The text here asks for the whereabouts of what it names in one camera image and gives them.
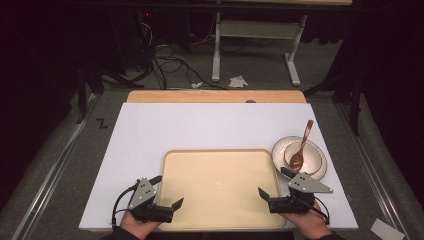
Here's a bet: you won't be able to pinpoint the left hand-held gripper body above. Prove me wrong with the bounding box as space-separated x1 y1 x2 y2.
128 177 174 224

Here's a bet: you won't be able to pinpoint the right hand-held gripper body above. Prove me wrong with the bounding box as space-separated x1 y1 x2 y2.
268 172 334 214

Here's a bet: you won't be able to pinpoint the reddish-brown spoon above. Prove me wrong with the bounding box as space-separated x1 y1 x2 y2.
288 119 315 173

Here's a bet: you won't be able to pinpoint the white plate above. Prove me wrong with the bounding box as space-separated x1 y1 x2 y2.
271 135 328 182

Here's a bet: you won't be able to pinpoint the white bowl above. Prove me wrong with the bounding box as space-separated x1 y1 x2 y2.
283 141 324 176

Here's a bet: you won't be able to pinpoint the beige plastic tray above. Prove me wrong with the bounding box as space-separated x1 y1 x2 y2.
157 148 287 232

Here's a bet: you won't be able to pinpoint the person's left hand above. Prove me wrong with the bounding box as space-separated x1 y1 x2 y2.
119 210 162 240

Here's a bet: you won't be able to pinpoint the person's right hand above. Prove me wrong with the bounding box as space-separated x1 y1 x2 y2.
282 203 333 240

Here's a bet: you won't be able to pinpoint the white board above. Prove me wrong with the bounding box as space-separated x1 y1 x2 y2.
78 102 360 232

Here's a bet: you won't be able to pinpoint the flat white paper sheet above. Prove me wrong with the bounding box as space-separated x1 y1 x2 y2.
370 217 406 240

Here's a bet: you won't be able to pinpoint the wooden table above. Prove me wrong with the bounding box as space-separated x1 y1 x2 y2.
126 89 307 104

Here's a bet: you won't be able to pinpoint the black stand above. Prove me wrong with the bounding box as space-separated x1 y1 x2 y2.
302 72 364 137
75 62 135 125

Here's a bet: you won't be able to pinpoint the large crumpled white paper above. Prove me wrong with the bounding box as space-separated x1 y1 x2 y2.
227 75 250 89

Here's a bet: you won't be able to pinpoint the dark device with red light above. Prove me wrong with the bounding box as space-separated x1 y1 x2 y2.
134 9 158 69

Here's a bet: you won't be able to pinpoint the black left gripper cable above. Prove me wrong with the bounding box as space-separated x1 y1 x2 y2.
111 181 141 228

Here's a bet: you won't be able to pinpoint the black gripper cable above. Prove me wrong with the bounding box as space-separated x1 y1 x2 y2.
111 181 141 228
312 195 331 226

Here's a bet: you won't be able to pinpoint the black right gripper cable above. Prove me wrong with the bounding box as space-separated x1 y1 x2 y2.
312 195 331 226

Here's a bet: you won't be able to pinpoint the metal floor rail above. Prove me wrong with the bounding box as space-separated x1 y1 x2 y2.
10 94 98 240
334 102 415 240

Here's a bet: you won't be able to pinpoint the black floor cables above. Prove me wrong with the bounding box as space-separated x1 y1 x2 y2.
139 41 228 91

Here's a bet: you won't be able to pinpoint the white metal desk frame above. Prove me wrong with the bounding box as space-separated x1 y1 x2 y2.
211 12 309 87

